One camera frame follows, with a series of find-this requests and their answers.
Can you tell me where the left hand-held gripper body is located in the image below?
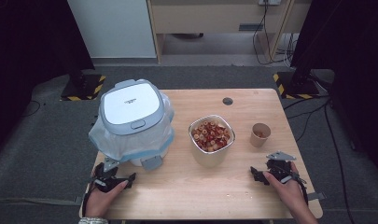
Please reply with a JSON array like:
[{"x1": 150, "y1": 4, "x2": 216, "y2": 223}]
[{"x1": 91, "y1": 157, "x2": 130, "y2": 193}]

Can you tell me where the person's right hand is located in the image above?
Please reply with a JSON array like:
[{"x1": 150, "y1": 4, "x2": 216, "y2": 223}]
[{"x1": 262, "y1": 161, "x2": 310, "y2": 217}]

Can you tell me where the bundle of dark cables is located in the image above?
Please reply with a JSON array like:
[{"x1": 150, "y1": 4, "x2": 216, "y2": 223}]
[{"x1": 276, "y1": 33, "x2": 301, "y2": 68}]

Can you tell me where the white grey pedal trash can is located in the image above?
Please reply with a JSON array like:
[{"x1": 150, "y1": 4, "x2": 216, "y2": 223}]
[{"x1": 97, "y1": 78, "x2": 171, "y2": 172}]

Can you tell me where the person's left hand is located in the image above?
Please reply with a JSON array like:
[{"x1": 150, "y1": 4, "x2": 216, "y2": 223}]
[{"x1": 84, "y1": 180, "x2": 129, "y2": 218}]

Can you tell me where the square metal container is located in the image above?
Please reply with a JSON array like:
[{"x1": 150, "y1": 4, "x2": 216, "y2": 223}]
[{"x1": 188, "y1": 114, "x2": 236, "y2": 169}]

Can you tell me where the white power strip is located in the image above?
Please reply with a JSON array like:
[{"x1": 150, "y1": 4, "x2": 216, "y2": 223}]
[{"x1": 258, "y1": 0, "x2": 283, "y2": 7}]

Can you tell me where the black curtain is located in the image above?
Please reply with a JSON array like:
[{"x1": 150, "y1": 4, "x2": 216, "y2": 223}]
[
  {"x1": 0, "y1": 0, "x2": 96, "y2": 157},
  {"x1": 290, "y1": 0, "x2": 378, "y2": 175}
]

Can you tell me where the long black floor cable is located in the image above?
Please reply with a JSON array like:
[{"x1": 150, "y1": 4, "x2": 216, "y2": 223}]
[{"x1": 324, "y1": 102, "x2": 356, "y2": 224}]

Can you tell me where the hazard-striped black stand base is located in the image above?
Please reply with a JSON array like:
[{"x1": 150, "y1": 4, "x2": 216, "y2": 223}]
[
  {"x1": 59, "y1": 74, "x2": 106, "y2": 102},
  {"x1": 273, "y1": 70, "x2": 321, "y2": 101}
]

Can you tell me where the black hanging power cable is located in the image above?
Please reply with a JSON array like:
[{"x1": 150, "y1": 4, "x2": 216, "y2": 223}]
[{"x1": 252, "y1": 0, "x2": 287, "y2": 65}]

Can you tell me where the white blue plastic trash bag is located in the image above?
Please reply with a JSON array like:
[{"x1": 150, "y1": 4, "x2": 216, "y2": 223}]
[{"x1": 88, "y1": 91, "x2": 175, "y2": 163}]

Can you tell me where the brown paper cup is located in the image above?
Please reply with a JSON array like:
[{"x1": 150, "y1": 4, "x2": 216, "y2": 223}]
[{"x1": 249, "y1": 122, "x2": 272, "y2": 148}]

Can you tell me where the light wooden desk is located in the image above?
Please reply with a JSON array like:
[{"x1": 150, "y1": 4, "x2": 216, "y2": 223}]
[{"x1": 146, "y1": 0, "x2": 312, "y2": 64}]

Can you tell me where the white cabinet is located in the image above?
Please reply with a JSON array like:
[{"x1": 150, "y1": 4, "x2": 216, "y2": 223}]
[{"x1": 67, "y1": 0, "x2": 157, "y2": 60}]

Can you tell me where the pile of ring-shaped snacks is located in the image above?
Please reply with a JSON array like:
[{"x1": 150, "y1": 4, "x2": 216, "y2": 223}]
[{"x1": 190, "y1": 120, "x2": 232, "y2": 153}]

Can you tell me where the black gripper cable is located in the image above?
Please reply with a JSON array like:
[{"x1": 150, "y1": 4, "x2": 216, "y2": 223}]
[
  {"x1": 293, "y1": 173, "x2": 310, "y2": 206},
  {"x1": 82, "y1": 182, "x2": 96, "y2": 217}
]

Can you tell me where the thin black floor cable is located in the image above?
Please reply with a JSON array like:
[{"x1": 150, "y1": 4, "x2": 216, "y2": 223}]
[{"x1": 21, "y1": 100, "x2": 41, "y2": 118}]

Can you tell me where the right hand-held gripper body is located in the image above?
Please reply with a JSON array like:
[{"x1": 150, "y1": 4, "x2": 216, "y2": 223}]
[{"x1": 264, "y1": 150, "x2": 302, "y2": 185}]

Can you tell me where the grey floor strap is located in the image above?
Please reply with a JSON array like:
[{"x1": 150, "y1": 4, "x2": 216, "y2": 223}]
[
  {"x1": 0, "y1": 195, "x2": 85, "y2": 207},
  {"x1": 307, "y1": 191, "x2": 327, "y2": 202}
]

